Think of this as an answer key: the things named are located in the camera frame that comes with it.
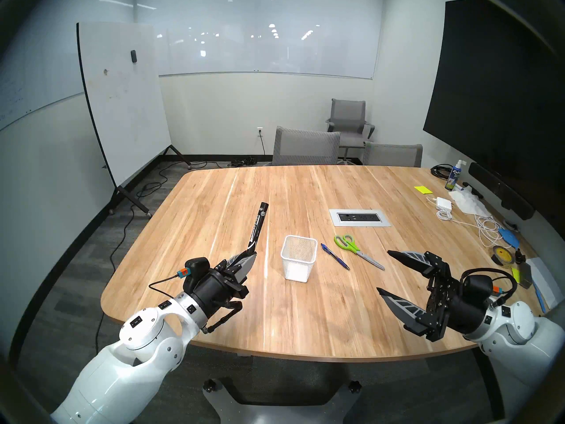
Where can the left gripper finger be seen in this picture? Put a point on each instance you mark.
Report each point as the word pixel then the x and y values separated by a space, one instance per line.
pixel 243 270
pixel 227 265

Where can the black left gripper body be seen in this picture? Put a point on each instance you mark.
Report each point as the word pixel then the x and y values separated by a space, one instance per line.
pixel 216 290

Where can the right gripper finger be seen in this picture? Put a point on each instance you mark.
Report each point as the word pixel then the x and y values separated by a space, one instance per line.
pixel 419 319
pixel 428 264

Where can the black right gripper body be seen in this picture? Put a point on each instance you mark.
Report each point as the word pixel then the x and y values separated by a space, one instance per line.
pixel 463 312

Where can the black permanent marker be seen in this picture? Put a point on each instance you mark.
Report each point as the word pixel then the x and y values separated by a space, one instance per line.
pixel 259 224

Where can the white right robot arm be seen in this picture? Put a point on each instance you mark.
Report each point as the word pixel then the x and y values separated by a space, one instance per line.
pixel 521 335

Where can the gray robot base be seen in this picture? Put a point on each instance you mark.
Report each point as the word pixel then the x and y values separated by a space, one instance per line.
pixel 282 414

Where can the white mesh pen holder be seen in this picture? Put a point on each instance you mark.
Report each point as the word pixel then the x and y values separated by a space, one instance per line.
pixel 298 273

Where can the blue ballpoint pen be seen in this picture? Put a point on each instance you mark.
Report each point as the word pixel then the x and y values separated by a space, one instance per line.
pixel 333 255

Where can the white power adapter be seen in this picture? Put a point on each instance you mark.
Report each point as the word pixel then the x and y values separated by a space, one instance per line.
pixel 444 203

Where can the black and yellow tape roll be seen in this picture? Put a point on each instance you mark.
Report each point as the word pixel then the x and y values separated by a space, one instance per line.
pixel 495 256

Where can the yellow and black block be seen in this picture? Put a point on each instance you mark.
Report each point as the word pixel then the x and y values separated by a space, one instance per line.
pixel 525 276

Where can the crumpled white tissue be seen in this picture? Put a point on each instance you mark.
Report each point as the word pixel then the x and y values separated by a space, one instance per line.
pixel 468 201

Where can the yellow sticky note pad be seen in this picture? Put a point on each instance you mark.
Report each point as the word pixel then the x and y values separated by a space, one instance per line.
pixel 423 189

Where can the thin blue stick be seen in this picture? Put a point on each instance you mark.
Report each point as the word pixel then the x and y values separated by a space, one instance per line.
pixel 540 297

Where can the small black bottle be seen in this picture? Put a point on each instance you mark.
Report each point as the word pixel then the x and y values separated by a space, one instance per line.
pixel 519 256

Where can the silver table power outlet panel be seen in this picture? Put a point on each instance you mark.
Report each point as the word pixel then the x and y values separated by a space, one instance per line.
pixel 359 217

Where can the flat blue plastic object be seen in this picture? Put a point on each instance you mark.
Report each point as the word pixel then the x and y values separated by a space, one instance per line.
pixel 510 237

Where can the black table leg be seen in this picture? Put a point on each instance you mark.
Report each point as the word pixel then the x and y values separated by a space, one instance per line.
pixel 492 396

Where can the whiteboard cleaner spray bottle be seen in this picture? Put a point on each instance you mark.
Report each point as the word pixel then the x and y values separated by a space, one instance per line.
pixel 453 178

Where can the black video sound bar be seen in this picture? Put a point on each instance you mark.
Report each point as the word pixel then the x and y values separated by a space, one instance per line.
pixel 499 188

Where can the gray mesh office chair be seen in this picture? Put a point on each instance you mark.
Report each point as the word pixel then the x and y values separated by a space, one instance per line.
pixel 304 147
pixel 393 156

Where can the gray swivel chair with armrests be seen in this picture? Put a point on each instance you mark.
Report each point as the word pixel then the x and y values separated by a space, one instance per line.
pixel 348 114

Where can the rolling whiteboard on black stand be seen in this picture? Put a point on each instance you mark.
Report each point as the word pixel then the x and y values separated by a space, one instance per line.
pixel 123 100

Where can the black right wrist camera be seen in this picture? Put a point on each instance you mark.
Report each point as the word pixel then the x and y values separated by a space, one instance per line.
pixel 476 286

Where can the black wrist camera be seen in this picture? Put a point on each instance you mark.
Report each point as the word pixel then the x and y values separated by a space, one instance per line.
pixel 476 286
pixel 196 268

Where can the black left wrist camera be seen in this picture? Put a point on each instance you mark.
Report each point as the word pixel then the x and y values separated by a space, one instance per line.
pixel 196 268

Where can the large black wall television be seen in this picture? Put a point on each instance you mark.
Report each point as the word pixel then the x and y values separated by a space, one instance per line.
pixel 494 92

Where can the wide wall glass whiteboard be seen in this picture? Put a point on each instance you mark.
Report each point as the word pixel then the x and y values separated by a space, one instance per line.
pixel 265 47

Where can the wall whiteboard with handwriting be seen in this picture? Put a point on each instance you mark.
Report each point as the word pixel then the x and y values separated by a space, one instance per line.
pixel 39 78

